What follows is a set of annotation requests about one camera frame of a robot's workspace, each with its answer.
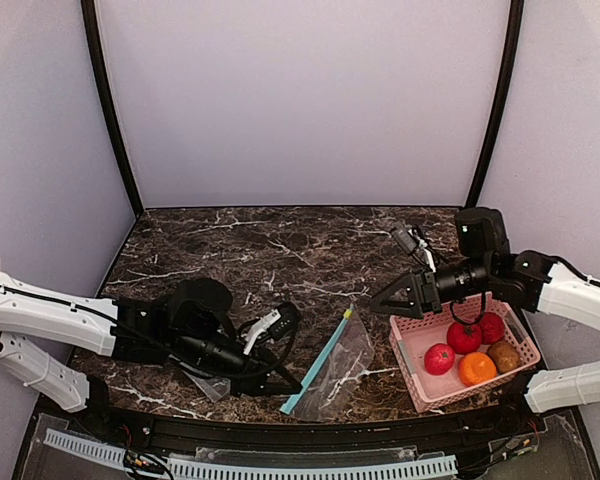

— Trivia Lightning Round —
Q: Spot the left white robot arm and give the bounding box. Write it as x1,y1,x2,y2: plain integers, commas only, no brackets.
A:
0,269,302,413

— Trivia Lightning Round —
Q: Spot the black front table rail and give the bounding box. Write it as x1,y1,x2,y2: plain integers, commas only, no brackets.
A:
110,407,534,452

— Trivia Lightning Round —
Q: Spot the brown kiwi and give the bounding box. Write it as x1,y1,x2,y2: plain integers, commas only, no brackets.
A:
487,340,522,374

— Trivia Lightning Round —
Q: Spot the left black frame post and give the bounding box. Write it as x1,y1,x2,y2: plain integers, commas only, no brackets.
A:
80,0,145,219

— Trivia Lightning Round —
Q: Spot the right black frame post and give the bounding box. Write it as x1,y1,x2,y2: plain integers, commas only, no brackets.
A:
464,0,525,209

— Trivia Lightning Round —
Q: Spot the black frame post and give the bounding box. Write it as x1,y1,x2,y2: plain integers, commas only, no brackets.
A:
464,0,525,209
80,0,145,219

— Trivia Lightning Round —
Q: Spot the clear zip bag blue zipper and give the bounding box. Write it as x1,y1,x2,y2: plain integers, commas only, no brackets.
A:
279,304,374,423

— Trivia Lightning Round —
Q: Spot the pink plastic basket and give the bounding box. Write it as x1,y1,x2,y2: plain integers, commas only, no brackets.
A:
390,293,541,413

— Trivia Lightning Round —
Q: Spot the red strawberry fruit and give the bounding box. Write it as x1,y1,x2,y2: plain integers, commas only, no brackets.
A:
478,312,505,345

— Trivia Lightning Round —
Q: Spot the white slotted cable duct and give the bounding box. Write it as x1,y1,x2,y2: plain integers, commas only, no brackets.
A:
44,428,458,480

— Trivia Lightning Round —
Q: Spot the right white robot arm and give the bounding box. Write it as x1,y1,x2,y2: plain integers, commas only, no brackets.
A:
370,207,600,413

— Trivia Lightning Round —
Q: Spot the orange tangerine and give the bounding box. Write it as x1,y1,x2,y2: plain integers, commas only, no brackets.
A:
458,352,498,387

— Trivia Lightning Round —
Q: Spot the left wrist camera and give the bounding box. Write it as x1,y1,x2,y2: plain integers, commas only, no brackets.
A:
239,301,301,355

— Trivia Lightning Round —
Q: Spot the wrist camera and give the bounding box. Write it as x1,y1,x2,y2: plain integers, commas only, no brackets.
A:
239,301,301,355
390,224,437,272

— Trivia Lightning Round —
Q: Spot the red tomato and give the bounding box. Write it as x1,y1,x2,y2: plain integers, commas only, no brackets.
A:
446,322,482,355

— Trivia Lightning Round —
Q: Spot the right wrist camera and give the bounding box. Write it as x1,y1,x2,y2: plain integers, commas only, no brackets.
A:
390,224,437,272

